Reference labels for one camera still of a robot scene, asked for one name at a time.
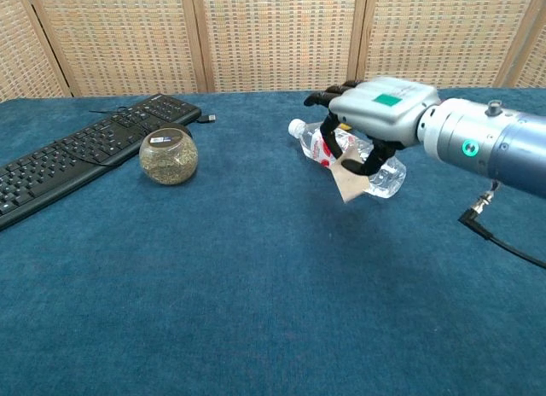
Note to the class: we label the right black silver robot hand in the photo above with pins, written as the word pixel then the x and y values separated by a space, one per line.
pixel 384 110

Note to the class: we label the blue table cloth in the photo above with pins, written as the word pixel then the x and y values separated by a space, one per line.
pixel 213 285

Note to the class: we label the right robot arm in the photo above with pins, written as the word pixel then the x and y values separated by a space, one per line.
pixel 490 144

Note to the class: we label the black computer keyboard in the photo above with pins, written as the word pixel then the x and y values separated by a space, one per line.
pixel 64 157

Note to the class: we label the yellow ball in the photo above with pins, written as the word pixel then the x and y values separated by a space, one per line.
pixel 344 125

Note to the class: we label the round glass jar black lid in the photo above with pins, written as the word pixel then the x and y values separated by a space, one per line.
pixel 168 161

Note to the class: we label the woven folding screen panel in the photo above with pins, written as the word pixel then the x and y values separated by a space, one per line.
pixel 277 37
pixel 443 33
pixel 21 50
pixel 123 37
pixel 533 59

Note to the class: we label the clear plastic water bottle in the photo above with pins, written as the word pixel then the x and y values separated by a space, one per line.
pixel 388 178

